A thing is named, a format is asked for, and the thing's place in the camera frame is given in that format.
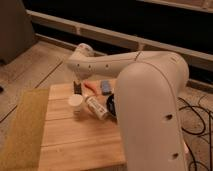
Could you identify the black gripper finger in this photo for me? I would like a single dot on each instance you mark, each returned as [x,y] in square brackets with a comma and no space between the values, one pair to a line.
[77,88]

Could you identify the blue eraser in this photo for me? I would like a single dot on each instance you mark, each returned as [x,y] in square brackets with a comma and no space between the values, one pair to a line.
[105,87]

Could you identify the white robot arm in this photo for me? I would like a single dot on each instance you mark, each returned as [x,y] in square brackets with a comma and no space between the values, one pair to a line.
[146,103]

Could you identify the white ceramic cup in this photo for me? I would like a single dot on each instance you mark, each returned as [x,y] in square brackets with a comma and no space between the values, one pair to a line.
[76,101]

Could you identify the orange carrot toy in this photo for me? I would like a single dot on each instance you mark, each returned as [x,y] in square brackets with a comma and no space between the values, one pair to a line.
[92,87]

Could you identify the white tube bottle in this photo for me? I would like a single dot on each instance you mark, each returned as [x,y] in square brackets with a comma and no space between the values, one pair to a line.
[96,107]

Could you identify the black bowl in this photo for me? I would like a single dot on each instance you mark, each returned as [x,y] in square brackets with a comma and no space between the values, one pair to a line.
[110,105]

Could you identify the wooden board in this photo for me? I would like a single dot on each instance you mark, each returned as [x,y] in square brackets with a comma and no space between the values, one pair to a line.
[78,143]

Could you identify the brown cabinet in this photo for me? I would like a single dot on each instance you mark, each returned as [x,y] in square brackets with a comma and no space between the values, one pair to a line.
[16,31]

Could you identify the yellow-green mat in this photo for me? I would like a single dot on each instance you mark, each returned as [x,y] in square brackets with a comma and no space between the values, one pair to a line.
[21,149]

